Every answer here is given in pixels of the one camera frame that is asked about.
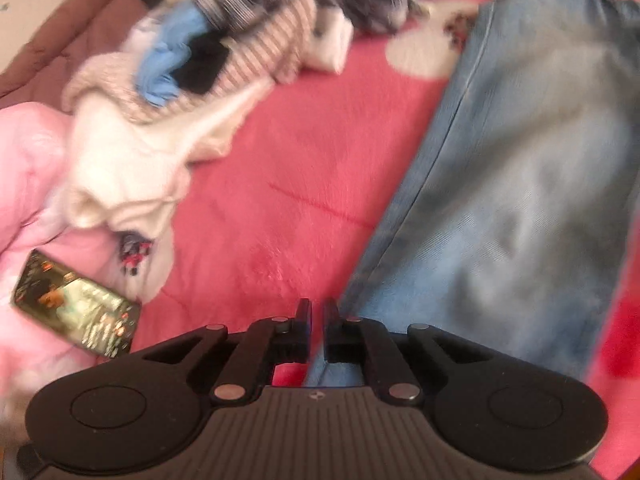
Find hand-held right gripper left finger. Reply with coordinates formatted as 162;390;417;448
141;298;313;407

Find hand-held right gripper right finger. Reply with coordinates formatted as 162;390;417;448
322;298;489;407

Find blue denim jeans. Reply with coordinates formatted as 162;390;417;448
302;0;640;388

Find pink floral blanket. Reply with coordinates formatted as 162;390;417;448
115;0;640;480

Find smartphone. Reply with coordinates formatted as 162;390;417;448
11;249;142;360

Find white fleece garment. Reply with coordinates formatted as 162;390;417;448
60;80;273;233

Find black cloth piece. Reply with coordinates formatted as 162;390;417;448
172;35;236;96

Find pink checked garment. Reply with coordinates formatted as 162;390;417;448
62;0;318;126

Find white folded cloth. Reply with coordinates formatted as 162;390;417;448
317;10;353;73

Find light blue garment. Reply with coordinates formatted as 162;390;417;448
135;0;211;108

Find light pink quilt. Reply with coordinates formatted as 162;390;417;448
0;102;151;411

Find pale white garment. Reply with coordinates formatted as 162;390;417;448
125;15;166;56

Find mauve quilt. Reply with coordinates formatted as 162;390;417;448
0;0;166;101

